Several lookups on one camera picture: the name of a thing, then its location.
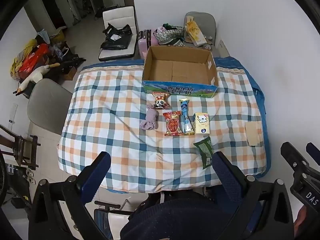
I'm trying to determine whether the black plastic bag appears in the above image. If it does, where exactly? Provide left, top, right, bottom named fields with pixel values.
left=100, top=23, right=133, bottom=51

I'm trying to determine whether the dark wooden chair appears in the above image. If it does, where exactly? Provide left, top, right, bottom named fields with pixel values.
left=0, top=124, right=42, bottom=168

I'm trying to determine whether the person's dark clothed body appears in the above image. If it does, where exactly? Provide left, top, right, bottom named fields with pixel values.
left=119, top=189, right=253, bottom=240

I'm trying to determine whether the checkered blanket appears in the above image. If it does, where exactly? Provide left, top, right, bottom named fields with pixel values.
left=57, top=65, right=268, bottom=193

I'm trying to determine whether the white cushioned chair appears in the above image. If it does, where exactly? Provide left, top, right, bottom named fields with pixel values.
left=98, top=6, right=137, bottom=62

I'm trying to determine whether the person's right hand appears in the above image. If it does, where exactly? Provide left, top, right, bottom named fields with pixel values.
left=293, top=204, right=313, bottom=238

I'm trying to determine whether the purple rolled cloth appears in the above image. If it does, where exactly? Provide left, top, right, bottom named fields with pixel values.
left=140, top=106, right=159, bottom=131

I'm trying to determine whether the pink suitcase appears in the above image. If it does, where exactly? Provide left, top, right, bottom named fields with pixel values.
left=138, top=29, right=155, bottom=59

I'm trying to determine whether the green snack packet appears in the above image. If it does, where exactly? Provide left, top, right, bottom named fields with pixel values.
left=194, top=136, right=215, bottom=170

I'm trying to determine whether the red bag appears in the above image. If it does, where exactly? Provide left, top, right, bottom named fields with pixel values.
left=17, top=44, right=49, bottom=78

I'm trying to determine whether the yellow white small carton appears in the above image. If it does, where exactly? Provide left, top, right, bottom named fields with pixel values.
left=194, top=112, right=210, bottom=134

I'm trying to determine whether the dark metal frame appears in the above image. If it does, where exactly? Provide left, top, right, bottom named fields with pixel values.
left=0, top=150, right=33, bottom=208

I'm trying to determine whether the panda print snack packet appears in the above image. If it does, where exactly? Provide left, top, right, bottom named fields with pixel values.
left=153, top=92, right=170, bottom=110

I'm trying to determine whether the red snack packet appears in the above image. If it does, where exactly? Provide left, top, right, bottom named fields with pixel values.
left=162, top=110, right=183, bottom=137

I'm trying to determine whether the beige paper card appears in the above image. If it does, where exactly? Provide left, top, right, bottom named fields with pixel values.
left=245, top=121, right=264, bottom=147

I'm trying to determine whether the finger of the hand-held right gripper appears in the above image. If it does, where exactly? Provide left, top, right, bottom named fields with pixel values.
left=306, top=142, right=320, bottom=161
left=280, top=142, right=320, bottom=180

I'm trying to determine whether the grey chair with clutter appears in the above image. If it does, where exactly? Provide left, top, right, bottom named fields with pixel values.
left=184, top=12, right=217, bottom=47

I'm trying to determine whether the small brown cardboard box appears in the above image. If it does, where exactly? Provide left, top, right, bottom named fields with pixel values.
left=61, top=67, right=78, bottom=81

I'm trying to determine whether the blue white long packet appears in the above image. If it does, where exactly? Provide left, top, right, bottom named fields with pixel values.
left=179, top=99, right=195, bottom=135

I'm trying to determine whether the black frame stool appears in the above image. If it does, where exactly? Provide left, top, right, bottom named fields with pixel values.
left=93, top=199, right=140, bottom=240

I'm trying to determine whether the yellow bag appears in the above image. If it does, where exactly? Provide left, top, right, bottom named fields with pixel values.
left=10, top=39, right=38, bottom=77

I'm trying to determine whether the grey plastic chair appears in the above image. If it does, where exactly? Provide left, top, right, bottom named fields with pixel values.
left=27, top=78, right=73, bottom=135

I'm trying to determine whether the yellow paper box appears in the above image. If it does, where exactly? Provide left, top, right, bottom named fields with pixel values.
left=184, top=16, right=207, bottom=47

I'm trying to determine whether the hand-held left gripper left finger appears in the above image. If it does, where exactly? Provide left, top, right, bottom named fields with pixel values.
left=29, top=151, right=112, bottom=240

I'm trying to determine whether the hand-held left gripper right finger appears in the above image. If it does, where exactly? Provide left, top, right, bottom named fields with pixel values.
left=213, top=151, right=296, bottom=240

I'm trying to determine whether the open cardboard box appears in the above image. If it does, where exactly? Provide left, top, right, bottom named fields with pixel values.
left=142, top=46, right=218, bottom=98

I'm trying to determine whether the patterned fabric bag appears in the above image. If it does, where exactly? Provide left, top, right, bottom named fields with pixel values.
left=153, top=26, right=186, bottom=46

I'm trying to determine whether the white goose plush toy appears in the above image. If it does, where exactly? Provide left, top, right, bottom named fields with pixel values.
left=14, top=62, right=61, bottom=96

